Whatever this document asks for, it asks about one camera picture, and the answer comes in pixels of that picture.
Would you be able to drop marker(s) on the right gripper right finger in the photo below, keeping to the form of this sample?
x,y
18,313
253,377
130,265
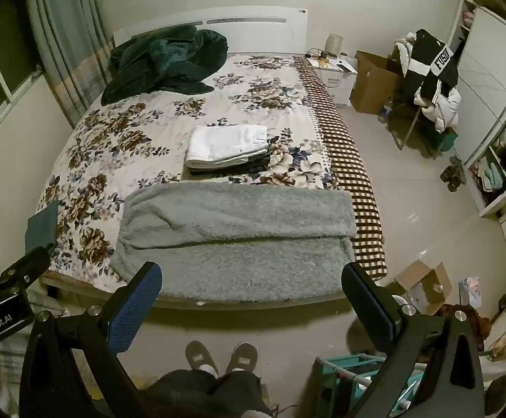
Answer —
x,y
375,307

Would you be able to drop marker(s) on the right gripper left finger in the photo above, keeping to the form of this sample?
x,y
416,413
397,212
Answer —
x,y
125,311

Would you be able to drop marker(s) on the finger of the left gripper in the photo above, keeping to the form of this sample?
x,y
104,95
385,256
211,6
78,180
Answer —
x,y
24,272

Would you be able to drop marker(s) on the grey fluffy pants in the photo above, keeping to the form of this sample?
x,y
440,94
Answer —
x,y
222,242

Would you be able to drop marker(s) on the small open cardboard box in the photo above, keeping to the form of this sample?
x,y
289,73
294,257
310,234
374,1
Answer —
x,y
426,288

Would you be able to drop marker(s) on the teal rack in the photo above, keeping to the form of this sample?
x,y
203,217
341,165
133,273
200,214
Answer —
x,y
341,382

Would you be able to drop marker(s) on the left black shoe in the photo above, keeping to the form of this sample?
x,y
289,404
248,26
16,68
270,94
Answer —
x,y
199,358

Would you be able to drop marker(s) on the black shoe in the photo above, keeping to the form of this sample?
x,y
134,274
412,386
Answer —
x,y
244,358
199,358

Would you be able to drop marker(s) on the right black shoe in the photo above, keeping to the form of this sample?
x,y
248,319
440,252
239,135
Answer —
x,y
244,358

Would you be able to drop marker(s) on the brown checkered blanket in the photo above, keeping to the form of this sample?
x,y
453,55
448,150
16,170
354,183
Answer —
x,y
349,172

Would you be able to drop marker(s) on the dark slippers on floor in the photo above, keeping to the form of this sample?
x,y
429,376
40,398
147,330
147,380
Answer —
x,y
454,175

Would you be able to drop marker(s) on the floral bed sheet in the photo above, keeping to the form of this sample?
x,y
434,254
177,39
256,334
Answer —
x,y
143,140

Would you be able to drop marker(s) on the white folded pants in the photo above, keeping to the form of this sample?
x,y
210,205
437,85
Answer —
x,y
217,147

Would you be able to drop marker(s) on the white puffy coat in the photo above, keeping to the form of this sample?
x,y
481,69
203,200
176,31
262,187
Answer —
x,y
443,112

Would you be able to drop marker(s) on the large cardboard box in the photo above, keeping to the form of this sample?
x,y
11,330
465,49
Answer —
x,y
378,79

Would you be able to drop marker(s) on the white nightstand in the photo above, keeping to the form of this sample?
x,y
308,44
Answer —
x,y
337,74

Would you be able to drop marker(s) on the dark green blanket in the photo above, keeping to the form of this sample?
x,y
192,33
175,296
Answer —
x,y
176,60

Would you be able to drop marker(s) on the black and white jacket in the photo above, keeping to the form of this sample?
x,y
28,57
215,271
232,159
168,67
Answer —
x,y
432,71

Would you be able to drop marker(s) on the green curtain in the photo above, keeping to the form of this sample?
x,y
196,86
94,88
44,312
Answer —
x,y
74,49

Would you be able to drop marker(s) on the white wardrobe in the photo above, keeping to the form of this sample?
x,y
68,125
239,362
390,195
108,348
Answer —
x,y
478,37

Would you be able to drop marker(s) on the grey jar on nightstand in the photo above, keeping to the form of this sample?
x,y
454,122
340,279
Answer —
x,y
333,45

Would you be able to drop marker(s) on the white bed headboard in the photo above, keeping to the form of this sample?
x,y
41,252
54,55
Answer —
x,y
248,29

